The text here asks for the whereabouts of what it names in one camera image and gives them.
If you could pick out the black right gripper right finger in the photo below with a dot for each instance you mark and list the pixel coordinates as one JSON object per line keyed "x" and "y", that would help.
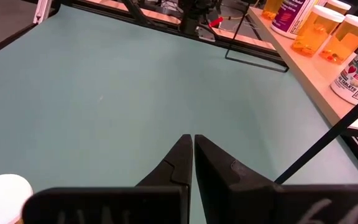
{"x": 244, "y": 205}

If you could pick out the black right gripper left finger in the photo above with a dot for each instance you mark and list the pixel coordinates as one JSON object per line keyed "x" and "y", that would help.
{"x": 154, "y": 205}

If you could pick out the orange pill bottle white cap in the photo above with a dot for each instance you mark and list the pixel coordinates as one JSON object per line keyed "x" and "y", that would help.
{"x": 343, "y": 43}
{"x": 312, "y": 37}
{"x": 270, "y": 9}
{"x": 2, "y": 199}
{"x": 337, "y": 7}

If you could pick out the white aspirin bottle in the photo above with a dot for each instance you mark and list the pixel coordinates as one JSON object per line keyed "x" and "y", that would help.
{"x": 356, "y": 77}

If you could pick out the large white bottle purple label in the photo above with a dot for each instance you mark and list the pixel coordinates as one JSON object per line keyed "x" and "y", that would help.
{"x": 291, "y": 18}

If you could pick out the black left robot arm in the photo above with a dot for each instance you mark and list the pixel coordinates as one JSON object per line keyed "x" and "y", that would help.
{"x": 193, "y": 18}

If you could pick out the green table mat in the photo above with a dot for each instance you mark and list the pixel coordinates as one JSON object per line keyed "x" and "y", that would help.
{"x": 104, "y": 93}

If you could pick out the wooden shelf black metal frame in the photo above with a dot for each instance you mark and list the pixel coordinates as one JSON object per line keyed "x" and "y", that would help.
{"x": 309, "y": 71}

